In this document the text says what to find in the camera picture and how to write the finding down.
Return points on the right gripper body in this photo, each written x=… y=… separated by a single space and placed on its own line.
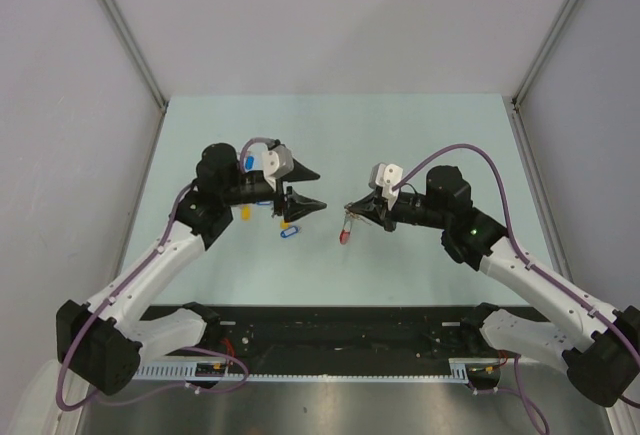
x=408 y=209

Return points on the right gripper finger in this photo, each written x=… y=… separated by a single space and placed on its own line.
x=370 y=202
x=370 y=216

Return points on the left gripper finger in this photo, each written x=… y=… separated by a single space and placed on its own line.
x=297 y=206
x=300 y=173

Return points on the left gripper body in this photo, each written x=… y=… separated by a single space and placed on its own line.
x=260 y=191

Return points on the red handled keyring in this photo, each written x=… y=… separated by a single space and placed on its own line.
x=347 y=227

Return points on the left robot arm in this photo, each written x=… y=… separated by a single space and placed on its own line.
x=105 y=339

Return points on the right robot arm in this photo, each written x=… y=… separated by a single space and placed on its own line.
x=595 y=344

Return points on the yellow tag key left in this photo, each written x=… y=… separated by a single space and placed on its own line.
x=245 y=213

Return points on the solid blue tag key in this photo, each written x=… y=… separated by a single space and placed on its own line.
x=248 y=163

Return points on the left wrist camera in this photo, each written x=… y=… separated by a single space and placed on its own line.
x=276 y=163

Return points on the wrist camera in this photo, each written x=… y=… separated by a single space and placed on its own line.
x=276 y=163
x=387 y=178

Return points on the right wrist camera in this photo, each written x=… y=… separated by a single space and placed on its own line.
x=387 y=178

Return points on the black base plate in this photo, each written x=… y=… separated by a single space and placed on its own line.
x=359 y=340

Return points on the white cable duct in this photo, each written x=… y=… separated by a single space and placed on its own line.
x=456 y=371

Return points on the left aluminium frame post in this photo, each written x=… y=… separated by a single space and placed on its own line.
x=132 y=49

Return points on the aluminium frame post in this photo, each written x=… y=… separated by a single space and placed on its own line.
x=132 y=49
x=560 y=22

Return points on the right aluminium frame post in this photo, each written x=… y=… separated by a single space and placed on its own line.
x=560 y=22

